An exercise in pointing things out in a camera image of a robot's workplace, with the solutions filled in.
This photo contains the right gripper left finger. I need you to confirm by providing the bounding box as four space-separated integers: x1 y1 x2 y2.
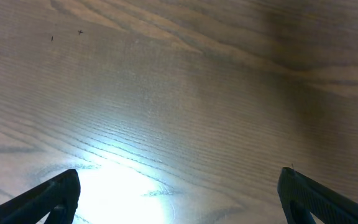
0 169 81 224

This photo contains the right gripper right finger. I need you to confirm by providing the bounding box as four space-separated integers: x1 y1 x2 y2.
277 167 358 224

